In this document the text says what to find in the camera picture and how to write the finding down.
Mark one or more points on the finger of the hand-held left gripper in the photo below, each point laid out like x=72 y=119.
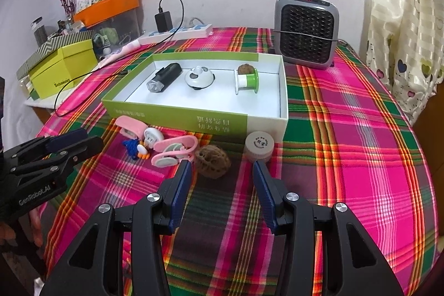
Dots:
x=67 y=140
x=69 y=157

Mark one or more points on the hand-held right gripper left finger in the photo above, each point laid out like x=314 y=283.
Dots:
x=182 y=185

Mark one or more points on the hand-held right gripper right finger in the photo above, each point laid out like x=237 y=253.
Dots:
x=262 y=185

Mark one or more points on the pink and white clamp clip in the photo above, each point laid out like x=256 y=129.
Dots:
x=173 y=152

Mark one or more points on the brown walnut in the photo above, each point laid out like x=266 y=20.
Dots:
x=212 y=162
x=245 y=69

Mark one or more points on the small white round jar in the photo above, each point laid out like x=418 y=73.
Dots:
x=258 y=145

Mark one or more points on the small white round gadget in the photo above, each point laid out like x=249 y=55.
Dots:
x=152 y=138

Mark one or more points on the pink curved clip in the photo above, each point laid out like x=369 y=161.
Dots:
x=131 y=126

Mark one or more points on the green and white cardboard box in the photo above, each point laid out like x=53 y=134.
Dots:
x=166 y=119

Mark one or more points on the white and green spool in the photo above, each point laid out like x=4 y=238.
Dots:
x=248 y=82

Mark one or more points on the white round spotted toy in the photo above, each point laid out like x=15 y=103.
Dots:
x=198 y=78

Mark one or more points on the small black flashlight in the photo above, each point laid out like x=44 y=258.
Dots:
x=164 y=77

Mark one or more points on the person's left hand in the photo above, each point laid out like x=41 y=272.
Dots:
x=36 y=230

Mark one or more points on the white side table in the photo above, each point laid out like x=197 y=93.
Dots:
x=38 y=103

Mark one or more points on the yellow-green shoe box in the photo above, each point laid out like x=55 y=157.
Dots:
x=62 y=74

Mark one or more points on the pink green plaid cloth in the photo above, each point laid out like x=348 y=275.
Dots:
x=347 y=143

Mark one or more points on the chevron patterned box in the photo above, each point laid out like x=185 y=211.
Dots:
x=45 y=46

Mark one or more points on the pink and white tube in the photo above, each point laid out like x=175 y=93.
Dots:
x=128 y=47

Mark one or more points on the dark glass jar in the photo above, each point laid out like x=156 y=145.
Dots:
x=39 y=32

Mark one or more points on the clear bin with orange lid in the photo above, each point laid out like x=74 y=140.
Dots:
x=111 y=6

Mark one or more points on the black charger adapter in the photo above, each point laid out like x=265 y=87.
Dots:
x=163 y=20

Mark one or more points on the white power strip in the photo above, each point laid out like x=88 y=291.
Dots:
x=194 y=30

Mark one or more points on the grey space heater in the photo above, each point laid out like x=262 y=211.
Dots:
x=305 y=32

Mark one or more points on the cream heart print curtain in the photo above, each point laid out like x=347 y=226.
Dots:
x=399 y=22

